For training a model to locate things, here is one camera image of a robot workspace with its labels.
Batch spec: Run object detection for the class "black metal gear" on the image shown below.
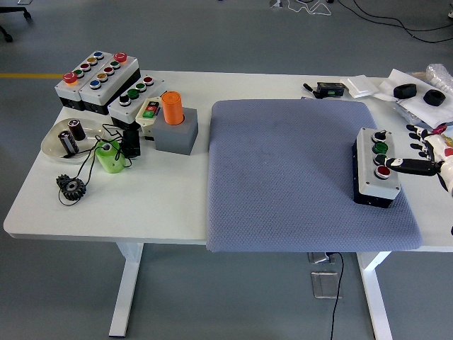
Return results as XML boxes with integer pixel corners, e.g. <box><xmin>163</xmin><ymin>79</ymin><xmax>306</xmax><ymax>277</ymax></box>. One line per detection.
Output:
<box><xmin>55</xmin><ymin>174</ymin><xmax>88</xmax><ymax>203</ymax></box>

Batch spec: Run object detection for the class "black office chair base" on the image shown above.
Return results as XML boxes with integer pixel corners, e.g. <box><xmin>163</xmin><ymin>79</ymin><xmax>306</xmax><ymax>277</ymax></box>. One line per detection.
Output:
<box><xmin>0</xmin><ymin>0</ymin><xmax>33</xmax><ymax>43</ymax></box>

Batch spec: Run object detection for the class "grey four-control button box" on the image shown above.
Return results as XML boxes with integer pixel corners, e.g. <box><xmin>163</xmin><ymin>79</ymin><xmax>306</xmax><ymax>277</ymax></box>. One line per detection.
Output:
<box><xmin>352</xmin><ymin>127</ymin><xmax>402</xmax><ymax>209</ymax></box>
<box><xmin>107</xmin><ymin>74</ymin><xmax>167</xmax><ymax>130</ymax></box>

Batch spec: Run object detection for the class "small black electronic module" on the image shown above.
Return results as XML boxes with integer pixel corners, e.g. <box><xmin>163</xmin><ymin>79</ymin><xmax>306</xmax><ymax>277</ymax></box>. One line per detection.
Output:
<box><xmin>316</xmin><ymin>81</ymin><xmax>346</xmax><ymax>99</ymax></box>

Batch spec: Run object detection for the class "orange cylinder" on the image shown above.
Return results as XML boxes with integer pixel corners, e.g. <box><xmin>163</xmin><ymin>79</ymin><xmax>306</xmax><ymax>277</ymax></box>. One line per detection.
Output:
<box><xmin>161</xmin><ymin>91</ymin><xmax>185</xmax><ymax>126</ymax></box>

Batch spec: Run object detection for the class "beige red-green switch pendant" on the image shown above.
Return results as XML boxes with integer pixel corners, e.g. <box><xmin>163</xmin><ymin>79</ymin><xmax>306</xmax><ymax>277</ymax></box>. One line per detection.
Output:
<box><xmin>135</xmin><ymin>96</ymin><xmax>164</xmax><ymax>140</ymax></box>

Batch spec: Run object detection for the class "white floor cable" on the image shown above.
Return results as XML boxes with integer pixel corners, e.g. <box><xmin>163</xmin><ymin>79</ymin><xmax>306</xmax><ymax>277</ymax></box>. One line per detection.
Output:
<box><xmin>285</xmin><ymin>0</ymin><xmax>333</xmax><ymax>17</ymax></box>

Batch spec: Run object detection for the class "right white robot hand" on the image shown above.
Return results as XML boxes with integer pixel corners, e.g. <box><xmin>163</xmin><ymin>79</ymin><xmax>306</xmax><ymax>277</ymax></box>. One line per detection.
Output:
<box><xmin>384</xmin><ymin>123</ymin><xmax>453</xmax><ymax>196</ymax></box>

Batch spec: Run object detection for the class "silver metal dish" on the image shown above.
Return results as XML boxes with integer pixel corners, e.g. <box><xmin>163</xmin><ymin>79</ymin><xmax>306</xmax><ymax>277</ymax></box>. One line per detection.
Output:
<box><xmin>40</xmin><ymin>118</ymin><xmax>107</xmax><ymax>164</ymax></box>

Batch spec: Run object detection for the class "metal floor socket box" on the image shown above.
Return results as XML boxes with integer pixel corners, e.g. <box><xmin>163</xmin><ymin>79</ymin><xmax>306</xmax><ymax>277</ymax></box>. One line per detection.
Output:
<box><xmin>306</xmin><ymin>251</ymin><xmax>336</xmax><ymax>265</ymax></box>

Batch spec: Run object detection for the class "metal floor plate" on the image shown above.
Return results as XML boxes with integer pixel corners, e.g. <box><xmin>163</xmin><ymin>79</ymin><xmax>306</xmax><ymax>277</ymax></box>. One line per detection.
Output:
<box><xmin>310</xmin><ymin>271</ymin><xmax>343</xmax><ymax>300</ymax></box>

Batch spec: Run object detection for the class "thin black wire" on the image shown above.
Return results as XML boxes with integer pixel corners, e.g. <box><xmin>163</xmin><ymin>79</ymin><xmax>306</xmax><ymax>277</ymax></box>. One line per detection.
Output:
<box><xmin>57</xmin><ymin>123</ymin><xmax>142</xmax><ymax>206</ymax></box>

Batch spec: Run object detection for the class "grey-blue textured mat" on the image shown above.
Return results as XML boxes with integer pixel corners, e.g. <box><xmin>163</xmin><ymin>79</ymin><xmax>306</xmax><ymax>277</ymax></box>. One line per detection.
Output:
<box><xmin>205</xmin><ymin>98</ymin><xmax>424</xmax><ymax>254</ymax></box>

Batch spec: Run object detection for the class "black cylindrical capacitor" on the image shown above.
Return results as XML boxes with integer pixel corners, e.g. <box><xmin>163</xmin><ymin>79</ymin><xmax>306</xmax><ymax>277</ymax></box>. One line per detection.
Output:
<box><xmin>57</xmin><ymin>130</ymin><xmax>80</xmax><ymax>156</ymax></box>
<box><xmin>67</xmin><ymin>119</ymin><xmax>87</xmax><ymax>142</ymax></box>

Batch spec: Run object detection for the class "black power cable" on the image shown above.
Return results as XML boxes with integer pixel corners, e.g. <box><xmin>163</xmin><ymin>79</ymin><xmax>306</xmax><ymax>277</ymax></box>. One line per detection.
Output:
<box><xmin>328</xmin><ymin>251</ymin><xmax>345</xmax><ymax>340</ymax></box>

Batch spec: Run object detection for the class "grey five-button control box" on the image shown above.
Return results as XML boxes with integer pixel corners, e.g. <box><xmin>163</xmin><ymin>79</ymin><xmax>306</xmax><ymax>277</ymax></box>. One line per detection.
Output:
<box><xmin>54</xmin><ymin>50</ymin><xmax>114</xmax><ymax>111</ymax></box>
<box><xmin>78</xmin><ymin>52</ymin><xmax>142</xmax><ymax>116</ymax></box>

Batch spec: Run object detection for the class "black floor cable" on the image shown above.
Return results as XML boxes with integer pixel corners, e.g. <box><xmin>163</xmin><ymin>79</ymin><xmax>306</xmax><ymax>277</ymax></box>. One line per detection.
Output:
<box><xmin>338</xmin><ymin>0</ymin><xmax>453</xmax><ymax>44</ymax></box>

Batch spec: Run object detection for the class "white table leg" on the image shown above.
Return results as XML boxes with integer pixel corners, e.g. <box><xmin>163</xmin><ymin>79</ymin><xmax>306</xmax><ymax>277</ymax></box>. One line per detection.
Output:
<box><xmin>355</xmin><ymin>251</ymin><xmax>394</xmax><ymax>340</ymax></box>
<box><xmin>108</xmin><ymin>242</ymin><xmax>145</xmax><ymax>337</ymax></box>

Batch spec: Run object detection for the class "green plastic spool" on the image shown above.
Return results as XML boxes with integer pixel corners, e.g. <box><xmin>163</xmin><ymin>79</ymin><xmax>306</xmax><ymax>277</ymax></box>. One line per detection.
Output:
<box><xmin>93</xmin><ymin>140</ymin><xmax>127</xmax><ymax>174</ymax></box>

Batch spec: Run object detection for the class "black foam ring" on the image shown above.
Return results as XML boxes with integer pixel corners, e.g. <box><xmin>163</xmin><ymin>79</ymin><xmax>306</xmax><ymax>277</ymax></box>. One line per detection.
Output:
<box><xmin>393</xmin><ymin>83</ymin><xmax>418</xmax><ymax>100</ymax></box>
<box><xmin>423</xmin><ymin>89</ymin><xmax>445</xmax><ymax>107</ymax></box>

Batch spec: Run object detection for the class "small black cylindrical device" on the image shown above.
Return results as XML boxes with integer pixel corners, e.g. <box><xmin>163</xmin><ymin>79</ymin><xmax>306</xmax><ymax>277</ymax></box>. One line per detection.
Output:
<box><xmin>122</xmin><ymin>127</ymin><xmax>142</xmax><ymax>159</ymax></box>

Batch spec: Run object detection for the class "clear plastic bag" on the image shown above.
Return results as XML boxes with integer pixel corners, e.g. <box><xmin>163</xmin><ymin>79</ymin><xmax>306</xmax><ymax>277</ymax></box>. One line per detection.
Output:
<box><xmin>391</xmin><ymin>101</ymin><xmax>425</xmax><ymax>125</ymax></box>

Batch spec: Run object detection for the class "grey square block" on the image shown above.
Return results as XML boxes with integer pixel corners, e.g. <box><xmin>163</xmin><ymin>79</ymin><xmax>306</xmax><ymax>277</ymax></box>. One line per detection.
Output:
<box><xmin>151</xmin><ymin>107</ymin><xmax>199</xmax><ymax>156</ymax></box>

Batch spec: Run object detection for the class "clear bubble wrap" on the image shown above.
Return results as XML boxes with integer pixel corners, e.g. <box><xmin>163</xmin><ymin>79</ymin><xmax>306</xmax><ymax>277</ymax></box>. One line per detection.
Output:
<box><xmin>425</xmin><ymin>62</ymin><xmax>453</xmax><ymax>94</ymax></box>

